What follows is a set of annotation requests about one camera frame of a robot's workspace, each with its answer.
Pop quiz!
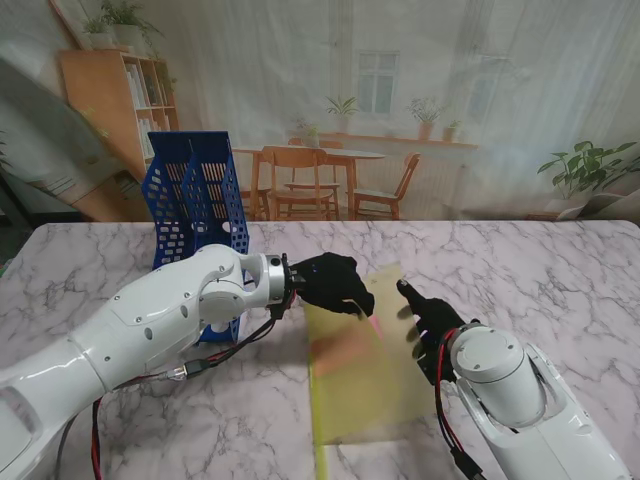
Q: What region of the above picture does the yellow translucent file folder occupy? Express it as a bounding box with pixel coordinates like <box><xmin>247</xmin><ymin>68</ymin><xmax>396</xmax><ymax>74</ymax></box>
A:
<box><xmin>303</xmin><ymin>262</ymin><xmax>436</xmax><ymax>446</ymax></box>

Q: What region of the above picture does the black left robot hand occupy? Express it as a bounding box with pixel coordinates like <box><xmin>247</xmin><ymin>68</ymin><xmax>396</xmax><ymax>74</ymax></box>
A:
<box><xmin>292</xmin><ymin>252</ymin><xmax>375</xmax><ymax>318</ymax></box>

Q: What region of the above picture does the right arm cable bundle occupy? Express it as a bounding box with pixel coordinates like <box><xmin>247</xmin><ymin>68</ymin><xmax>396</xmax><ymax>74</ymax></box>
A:
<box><xmin>432</xmin><ymin>329</ymin><xmax>486</xmax><ymax>480</ymax></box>

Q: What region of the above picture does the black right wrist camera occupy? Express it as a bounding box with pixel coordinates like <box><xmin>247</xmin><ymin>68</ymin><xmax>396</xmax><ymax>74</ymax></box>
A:
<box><xmin>417</xmin><ymin>339</ymin><xmax>444</xmax><ymax>386</ymax></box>

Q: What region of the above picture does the blue perforated file rack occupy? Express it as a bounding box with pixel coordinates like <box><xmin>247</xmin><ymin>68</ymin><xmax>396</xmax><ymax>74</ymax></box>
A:
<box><xmin>141</xmin><ymin>130</ymin><xmax>250</xmax><ymax>346</ymax></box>

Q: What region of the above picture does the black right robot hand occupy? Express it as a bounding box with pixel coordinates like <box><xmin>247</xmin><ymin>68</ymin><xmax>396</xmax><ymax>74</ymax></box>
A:
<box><xmin>396</xmin><ymin>279</ymin><xmax>464</xmax><ymax>347</ymax></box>

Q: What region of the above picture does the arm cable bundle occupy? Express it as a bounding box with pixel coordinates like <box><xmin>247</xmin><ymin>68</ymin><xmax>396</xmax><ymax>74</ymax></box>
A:
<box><xmin>54</xmin><ymin>293</ymin><xmax>301</xmax><ymax>480</ymax></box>
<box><xmin>432</xmin><ymin>329</ymin><xmax>486</xmax><ymax>480</ymax></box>

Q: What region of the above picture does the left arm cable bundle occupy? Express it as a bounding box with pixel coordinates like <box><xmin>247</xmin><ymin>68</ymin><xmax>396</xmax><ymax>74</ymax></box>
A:
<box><xmin>54</xmin><ymin>293</ymin><xmax>301</xmax><ymax>480</ymax></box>

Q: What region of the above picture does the pink paper receipt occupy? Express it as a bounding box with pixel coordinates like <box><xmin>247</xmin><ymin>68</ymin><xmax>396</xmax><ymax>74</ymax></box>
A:
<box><xmin>312</xmin><ymin>314</ymin><xmax>386</xmax><ymax>377</ymax></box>

